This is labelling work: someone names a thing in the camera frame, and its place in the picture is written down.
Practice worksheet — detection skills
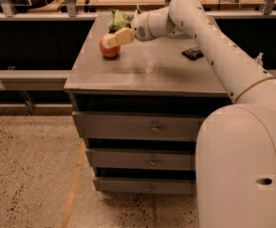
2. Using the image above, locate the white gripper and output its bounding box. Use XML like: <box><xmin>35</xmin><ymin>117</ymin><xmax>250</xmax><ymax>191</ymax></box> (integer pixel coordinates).
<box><xmin>102</xmin><ymin>7</ymin><xmax>188</xmax><ymax>48</ymax></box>

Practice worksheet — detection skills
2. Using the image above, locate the red apple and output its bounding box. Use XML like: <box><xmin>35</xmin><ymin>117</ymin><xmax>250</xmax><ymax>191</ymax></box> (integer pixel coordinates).
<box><xmin>100</xmin><ymin>33</ymin><xmax>120</xmax><ymax>58</ymax></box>

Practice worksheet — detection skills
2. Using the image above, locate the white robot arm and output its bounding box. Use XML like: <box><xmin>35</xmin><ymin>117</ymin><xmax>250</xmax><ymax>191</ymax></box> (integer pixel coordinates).
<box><xmin>102</xmin><ymin>0</ymin><xmax>276</xmax><ymax>228</ymax></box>

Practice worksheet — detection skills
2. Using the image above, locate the black rxbar chocolate bar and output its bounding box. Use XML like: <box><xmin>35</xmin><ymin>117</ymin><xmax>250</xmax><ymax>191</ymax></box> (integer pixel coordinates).
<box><xmin>182</xmin><ymin>47</ymin><xmax>203</xmax><ymax>61</ymax></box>

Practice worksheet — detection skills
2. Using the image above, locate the green chip bag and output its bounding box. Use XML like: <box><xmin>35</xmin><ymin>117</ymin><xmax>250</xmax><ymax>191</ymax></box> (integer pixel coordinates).
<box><xmin>108</xmin><ymin>7</ymin><xmax>141</xmax><ymax>33</ymax></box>

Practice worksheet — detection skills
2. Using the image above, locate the grey drawer cabinet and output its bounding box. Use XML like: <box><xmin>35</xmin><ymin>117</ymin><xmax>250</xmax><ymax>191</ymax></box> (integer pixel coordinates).
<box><xmin>64</xmin><ymin>14</ymin><xmax>230</xmax><ymax>182</ymax></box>

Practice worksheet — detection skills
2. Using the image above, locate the top grey drawer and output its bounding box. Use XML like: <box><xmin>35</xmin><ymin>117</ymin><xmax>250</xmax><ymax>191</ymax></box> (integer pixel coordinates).
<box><xmin>73</xmin><ymin>111</ymin><xmax>204</xmax><ymax>142</ymax></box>

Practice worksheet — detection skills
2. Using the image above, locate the grey drawer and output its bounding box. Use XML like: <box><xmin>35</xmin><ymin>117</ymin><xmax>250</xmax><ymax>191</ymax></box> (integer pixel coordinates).
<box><xmin>73</xmin><ymin>111</ymin><xmax>204</xmax><ymax>142</ymax></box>
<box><xmin>86</xmin><ymin>148</ymin><xmax>195</xmax><ymax>171</ymax></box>
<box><xmin>93</xmin><ymin>177</ymin><xmax>196</xmax><ymax>195</ymax></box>

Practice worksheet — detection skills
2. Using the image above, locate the middle grey drawer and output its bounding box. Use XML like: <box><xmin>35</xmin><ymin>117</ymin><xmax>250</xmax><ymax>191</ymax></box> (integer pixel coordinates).
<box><xmin>86</xmin><ymin>148</ymin><xmax>195</xmax><ymax>171</ymax></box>

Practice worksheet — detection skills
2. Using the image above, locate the bottom grey drawer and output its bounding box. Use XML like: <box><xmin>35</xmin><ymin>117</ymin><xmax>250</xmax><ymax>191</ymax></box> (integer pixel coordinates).
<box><xmin>93</xmin><ymin>177</ymin><xmax>196</xmax><ymax>195</ymax></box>

